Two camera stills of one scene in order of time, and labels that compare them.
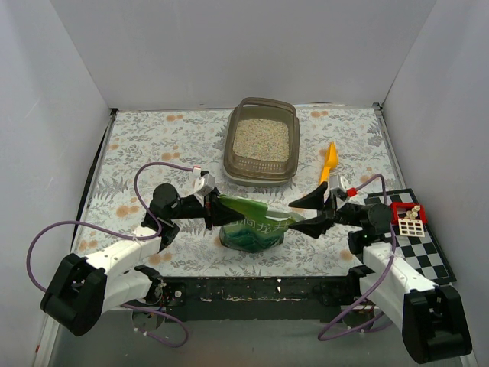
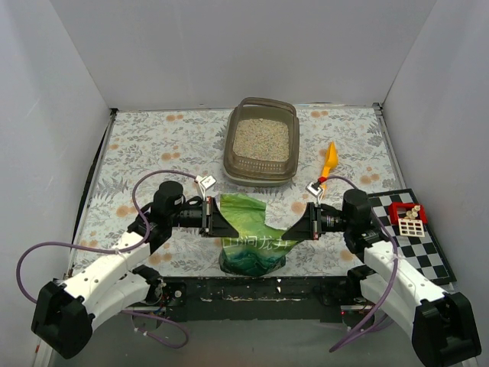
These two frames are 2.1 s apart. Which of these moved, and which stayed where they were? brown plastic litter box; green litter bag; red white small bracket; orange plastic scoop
Moved: green litter bag
Stayed: brown plastic litter box; red white small bracket; orange plastic scoop
